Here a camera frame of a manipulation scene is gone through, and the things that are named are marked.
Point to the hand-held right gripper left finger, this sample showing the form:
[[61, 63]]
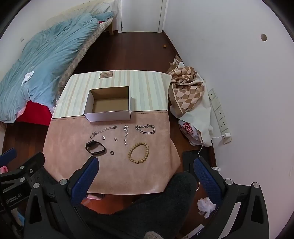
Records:
[[83, 183]]

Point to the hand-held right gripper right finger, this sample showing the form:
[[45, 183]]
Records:
[[206, 181]]

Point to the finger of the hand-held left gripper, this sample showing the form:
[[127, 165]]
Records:
[[8, 155], [29, 164]]

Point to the black smart band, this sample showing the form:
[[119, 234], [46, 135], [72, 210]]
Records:
[[90, 147]]

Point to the cardboard box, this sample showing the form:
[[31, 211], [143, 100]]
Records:
[[108, 105]]

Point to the crumpled white tissue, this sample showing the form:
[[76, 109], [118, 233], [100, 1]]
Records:
[[205, 205]]

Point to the white charger plug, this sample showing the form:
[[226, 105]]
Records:
[[227, 135]]

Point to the red bed sheet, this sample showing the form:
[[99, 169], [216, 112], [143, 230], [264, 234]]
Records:
[[36, 113]]

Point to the red and white plastic bag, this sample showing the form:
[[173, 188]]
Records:
[[188, 129]]

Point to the blue duvet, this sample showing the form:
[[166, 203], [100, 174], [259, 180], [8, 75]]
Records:
[[48, 59]]

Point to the bed with patterned mattress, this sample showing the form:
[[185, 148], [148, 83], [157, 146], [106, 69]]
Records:
[[75, 62]]

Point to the wooden bed leg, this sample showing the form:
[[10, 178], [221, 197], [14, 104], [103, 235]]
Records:
[[111, 28]]

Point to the white quilted pillow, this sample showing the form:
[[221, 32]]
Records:
[[103, 7]]

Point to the white door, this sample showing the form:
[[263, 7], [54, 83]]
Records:
[[140, 16]]

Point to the white wall socket strip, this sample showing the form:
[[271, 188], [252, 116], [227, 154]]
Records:
[[219, 115]]

